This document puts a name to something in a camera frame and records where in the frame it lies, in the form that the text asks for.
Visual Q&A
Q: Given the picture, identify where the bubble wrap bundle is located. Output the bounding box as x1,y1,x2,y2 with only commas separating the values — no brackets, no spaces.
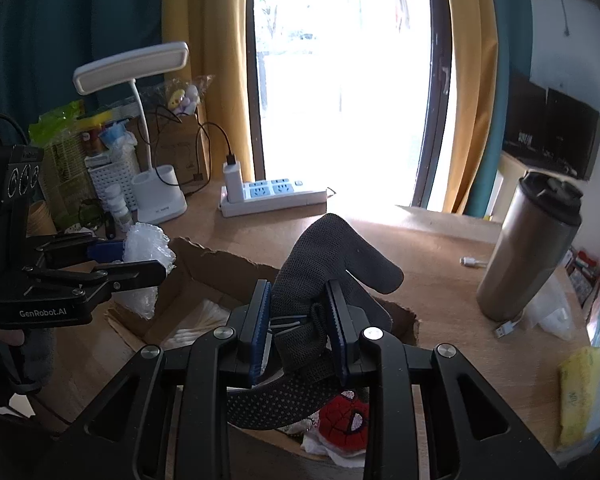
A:
112,222,176,321

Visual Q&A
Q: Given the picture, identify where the red spiderman plush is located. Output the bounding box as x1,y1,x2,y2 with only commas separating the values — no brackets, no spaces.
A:
317,391,370,455

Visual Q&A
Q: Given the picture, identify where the white textured cloth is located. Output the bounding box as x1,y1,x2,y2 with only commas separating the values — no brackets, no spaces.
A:
278,413,366,469

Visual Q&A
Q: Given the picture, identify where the black knit glove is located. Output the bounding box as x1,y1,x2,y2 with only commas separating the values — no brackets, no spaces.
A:
227,214,415,430

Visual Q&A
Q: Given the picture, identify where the person's hand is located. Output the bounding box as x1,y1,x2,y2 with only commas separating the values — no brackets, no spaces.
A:
0,328,24,347

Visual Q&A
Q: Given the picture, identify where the white pill bottle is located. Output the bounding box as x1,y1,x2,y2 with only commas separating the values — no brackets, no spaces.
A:
107,195,133,233

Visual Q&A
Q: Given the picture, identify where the cardboard paper cup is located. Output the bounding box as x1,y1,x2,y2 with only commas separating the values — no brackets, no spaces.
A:
27,200,57,236

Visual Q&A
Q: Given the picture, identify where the white desk lamp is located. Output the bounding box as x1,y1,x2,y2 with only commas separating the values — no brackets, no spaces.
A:
72,41,189,226

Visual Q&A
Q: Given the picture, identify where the white perforated basket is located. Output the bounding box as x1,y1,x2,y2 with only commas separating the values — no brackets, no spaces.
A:
84,150,140,211

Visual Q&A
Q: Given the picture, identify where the green snack bag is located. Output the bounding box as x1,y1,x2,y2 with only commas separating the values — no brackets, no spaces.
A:
28,100,96,229

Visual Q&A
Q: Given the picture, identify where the brown cardboard box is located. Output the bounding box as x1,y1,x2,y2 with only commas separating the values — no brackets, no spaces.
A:
104,236,422,461

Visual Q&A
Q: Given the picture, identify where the yellow tissue pack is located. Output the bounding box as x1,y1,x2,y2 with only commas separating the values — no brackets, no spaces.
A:
558,347,600,448

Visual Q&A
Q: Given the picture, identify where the brown cardboard carton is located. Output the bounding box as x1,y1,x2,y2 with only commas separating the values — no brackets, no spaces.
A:
126,108,210,194

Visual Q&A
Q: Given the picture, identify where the white usb charger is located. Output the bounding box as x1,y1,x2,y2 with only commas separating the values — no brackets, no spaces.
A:
223,153,245,204

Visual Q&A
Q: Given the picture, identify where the clear plastic bag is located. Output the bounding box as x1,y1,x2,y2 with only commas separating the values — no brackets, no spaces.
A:
522,275,576,341

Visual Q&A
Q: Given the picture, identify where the white power strip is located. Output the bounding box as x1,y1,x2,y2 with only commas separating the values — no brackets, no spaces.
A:
219,179,328,218

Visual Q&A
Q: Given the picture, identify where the steel travel mug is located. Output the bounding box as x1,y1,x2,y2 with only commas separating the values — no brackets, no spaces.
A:
477,171,583,322

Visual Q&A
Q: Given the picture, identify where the teal curtain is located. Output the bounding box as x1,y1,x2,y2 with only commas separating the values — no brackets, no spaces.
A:
0,0,162,127

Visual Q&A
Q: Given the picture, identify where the yellow curtain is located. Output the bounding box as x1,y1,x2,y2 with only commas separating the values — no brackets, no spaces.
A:
162,0,254,180

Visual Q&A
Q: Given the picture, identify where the black monitor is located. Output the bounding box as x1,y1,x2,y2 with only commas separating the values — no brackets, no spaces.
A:
503,70,600,181

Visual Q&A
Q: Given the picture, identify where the white usb cable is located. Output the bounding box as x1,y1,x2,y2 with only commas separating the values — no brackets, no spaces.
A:
493,316,524,340

